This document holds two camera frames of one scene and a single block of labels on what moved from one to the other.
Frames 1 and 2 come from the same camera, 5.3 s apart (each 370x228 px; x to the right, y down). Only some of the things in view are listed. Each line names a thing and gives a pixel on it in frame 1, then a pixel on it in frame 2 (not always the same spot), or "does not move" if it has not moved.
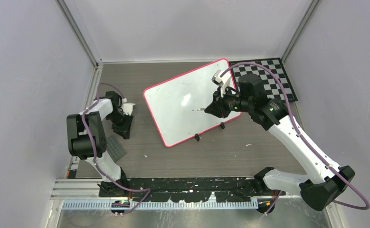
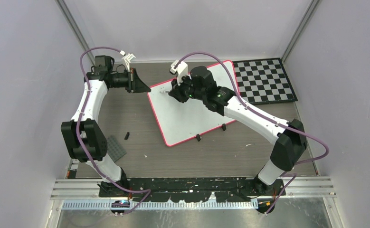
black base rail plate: (193, 189) does not move
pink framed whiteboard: (171, 102) does not move
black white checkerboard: (274, 65) does not move
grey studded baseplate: (114, 147) does not move
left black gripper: (123, 130) to (135, 84)
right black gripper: (218, 108) to (176, 90)
